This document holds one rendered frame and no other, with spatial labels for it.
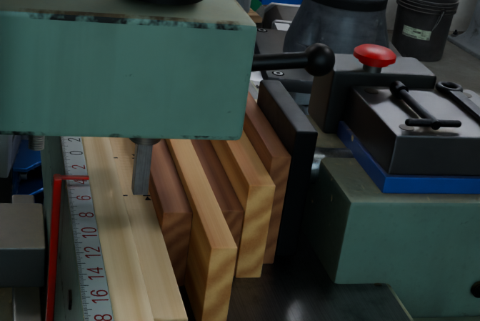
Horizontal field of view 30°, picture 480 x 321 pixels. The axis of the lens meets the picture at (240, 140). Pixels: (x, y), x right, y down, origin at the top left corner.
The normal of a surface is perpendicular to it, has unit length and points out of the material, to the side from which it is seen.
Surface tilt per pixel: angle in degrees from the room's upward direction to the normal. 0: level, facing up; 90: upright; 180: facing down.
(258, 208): 90
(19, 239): 0
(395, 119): 0
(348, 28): 72
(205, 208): 0
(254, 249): 90
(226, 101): 90
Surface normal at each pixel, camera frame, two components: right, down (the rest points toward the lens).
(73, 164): 0.13, -0.91
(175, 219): 0.23, 0.42
